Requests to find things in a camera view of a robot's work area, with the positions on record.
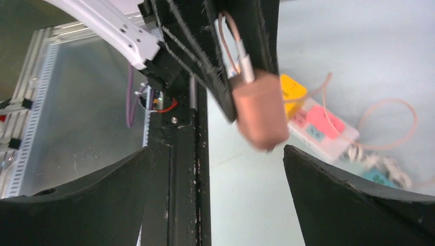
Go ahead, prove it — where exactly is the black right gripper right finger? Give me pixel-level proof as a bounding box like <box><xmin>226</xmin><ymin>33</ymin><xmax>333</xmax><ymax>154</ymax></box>
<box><xmin>283</xmin><ymin>145</ymin><xmax>434</xmax><ymax>245</ymax></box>

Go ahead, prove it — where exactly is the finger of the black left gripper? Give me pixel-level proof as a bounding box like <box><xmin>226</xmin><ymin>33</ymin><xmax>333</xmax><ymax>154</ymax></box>
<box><xmin>150</xmin><ymin>1</ymin><xmax>237</xmax><ymax>122</ymax></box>
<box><xmin>221</xmin><ymin>0</ymin><xmax>280</xmax><ymax>75</ymax></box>

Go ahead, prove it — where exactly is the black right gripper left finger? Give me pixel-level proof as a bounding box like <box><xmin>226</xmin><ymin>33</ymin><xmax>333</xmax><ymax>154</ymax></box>
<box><xmin>1</xmin><ymin>147</ymin><xmax>154</xmax><ymax>245</ymax></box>

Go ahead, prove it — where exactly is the pink USB cable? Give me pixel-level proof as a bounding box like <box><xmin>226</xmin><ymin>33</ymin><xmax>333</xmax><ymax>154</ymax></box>
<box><xmin>217</xmin><ymin>12</ymin><xmax>435</xmax><ymax>188</ymax></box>

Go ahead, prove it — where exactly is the yellow cube socket adapter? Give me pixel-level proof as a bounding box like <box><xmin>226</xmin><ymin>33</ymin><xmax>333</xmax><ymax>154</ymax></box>
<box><xmin>280</xmin><ymin>74</ymin><xmax>308</xmax><ymax>120</ymax></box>

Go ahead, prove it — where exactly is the pink USB charger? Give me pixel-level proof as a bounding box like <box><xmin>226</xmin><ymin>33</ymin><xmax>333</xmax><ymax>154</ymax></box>
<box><xmin>229</xmin><ymin>69</ymin><xmax>289</xmax><ymax>151</ymax></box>

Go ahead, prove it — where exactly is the pink plug adapter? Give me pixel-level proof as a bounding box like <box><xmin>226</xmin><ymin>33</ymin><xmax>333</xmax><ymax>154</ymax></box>
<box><xmin>307</xmin><ymin>105</ymin><xmax>346</xmax><ymax>139</ymax></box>

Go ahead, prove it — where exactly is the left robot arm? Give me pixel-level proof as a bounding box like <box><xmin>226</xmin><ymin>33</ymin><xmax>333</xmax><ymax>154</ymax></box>
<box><xmin>51</xmin><ymin>1</ymin><xmax>285</xmax><ymax>124</ymax></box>

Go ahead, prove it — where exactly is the teal power strip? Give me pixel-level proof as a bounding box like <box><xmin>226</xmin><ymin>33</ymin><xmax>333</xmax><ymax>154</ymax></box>
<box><xmin>362</xmin><ymin>169</ymin><xmax>399</xmax><ymax>189</ymax></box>

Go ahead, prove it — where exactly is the white power strip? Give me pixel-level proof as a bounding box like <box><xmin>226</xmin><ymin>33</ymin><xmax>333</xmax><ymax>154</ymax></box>
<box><xmin>288</xmin><ymin>98</ymin><xmax>360</xmax><ymax>163</ymax></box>

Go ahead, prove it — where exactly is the white power strip cord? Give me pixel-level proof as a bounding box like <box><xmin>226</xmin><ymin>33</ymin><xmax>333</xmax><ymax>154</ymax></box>
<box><xmin>343</xmin><ymin>144</ymin><xmax>413</xmax><ymax>190</ymax></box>

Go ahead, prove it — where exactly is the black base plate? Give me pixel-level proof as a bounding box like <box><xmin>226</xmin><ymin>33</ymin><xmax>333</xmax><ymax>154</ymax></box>
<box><xmin>137</xmin><ymin>78</ymin><xmax>211</xmax><ymax>245</ymax></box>

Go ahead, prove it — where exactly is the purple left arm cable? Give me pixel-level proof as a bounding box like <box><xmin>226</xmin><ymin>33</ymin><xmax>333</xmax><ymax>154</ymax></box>
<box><xmin>126</xmin><ymin>63</ymin><xmax>150</xmax><ymax>129</ymax></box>

